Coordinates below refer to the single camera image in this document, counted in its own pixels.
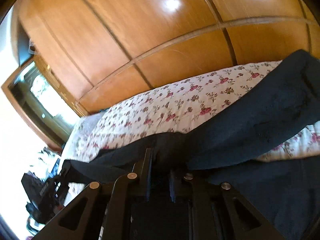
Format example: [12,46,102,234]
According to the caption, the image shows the dark navy pants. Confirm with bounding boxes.
[59,49,320,240]

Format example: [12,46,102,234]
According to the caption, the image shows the wooden wardrobe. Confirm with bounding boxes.
[16,0,319,114]

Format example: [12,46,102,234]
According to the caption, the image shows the grey patterned pillow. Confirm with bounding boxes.
[74,112,105,138]

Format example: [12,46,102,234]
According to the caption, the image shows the floral bedspread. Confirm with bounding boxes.
[60,60,320,163]

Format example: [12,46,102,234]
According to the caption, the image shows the wooden framed window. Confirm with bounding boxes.
[1,57,80,152]

